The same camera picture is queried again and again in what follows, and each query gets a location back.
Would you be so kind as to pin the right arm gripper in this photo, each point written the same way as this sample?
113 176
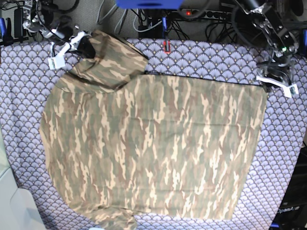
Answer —
62 43

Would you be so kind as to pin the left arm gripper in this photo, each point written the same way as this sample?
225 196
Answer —
273 75

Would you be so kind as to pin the camouflage T-shirt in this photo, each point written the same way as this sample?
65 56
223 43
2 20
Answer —
119 142

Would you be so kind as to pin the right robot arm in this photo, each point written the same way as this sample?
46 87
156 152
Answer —
54 24

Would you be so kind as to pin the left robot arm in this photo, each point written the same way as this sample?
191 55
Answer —
281 42

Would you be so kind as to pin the purple fan-pattern tablecloth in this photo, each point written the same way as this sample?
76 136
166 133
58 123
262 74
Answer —
26 81

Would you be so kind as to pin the black power adapter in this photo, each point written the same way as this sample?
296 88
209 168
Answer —
19 30

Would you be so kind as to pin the red and black clamp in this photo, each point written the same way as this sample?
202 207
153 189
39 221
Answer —
167 46

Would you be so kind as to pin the black power strip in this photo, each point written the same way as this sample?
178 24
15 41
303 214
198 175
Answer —
208 14

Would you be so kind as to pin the black OpenArm box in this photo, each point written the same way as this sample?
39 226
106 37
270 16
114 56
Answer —
292 213

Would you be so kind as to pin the white plastic bin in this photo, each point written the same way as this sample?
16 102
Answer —
18 210

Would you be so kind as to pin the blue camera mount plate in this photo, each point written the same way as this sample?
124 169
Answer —
149 4

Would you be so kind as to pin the blue clamp handle left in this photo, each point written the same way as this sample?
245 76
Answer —
3 29

